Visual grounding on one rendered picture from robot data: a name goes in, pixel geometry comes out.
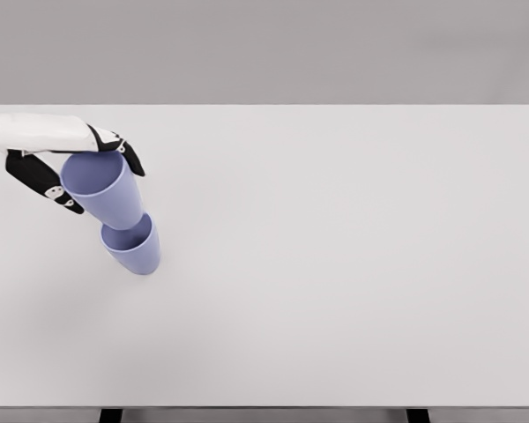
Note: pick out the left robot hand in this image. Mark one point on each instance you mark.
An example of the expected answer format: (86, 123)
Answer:
(44, 132)

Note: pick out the lavender plastic cup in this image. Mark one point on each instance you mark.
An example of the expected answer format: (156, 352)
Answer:
(108, 194)
(136, 251)

